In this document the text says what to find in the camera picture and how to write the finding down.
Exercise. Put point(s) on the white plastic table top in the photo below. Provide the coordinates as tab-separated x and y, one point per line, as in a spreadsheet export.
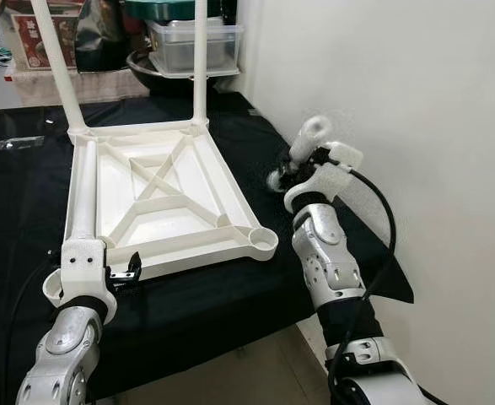
188	245

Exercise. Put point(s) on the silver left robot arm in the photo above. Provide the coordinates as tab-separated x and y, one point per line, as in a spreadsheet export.
61	354

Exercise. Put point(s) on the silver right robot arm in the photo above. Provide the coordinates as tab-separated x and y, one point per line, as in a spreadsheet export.
327	261

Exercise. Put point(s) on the black tablecloth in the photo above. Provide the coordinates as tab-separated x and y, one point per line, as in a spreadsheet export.
230	295

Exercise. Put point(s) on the clear tape strip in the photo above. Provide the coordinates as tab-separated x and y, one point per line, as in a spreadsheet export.
11	143

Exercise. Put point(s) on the black wok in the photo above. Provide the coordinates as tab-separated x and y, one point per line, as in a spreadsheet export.
150	80

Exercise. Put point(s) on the clear plastic storage box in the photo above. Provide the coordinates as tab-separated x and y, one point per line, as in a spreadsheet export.
175	46

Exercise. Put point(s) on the green pot lid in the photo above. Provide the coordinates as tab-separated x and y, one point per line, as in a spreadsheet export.
167	8

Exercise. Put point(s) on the black bag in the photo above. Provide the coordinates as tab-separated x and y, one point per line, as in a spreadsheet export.
99	34

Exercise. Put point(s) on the red printed carton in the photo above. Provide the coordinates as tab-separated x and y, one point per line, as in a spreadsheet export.
24	42

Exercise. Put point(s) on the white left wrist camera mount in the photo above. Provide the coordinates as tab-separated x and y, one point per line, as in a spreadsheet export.
83	270

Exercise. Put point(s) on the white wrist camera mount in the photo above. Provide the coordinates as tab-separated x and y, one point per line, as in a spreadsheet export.
331	169
83	270

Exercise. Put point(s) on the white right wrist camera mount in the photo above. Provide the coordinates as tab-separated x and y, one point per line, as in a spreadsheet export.
331	169

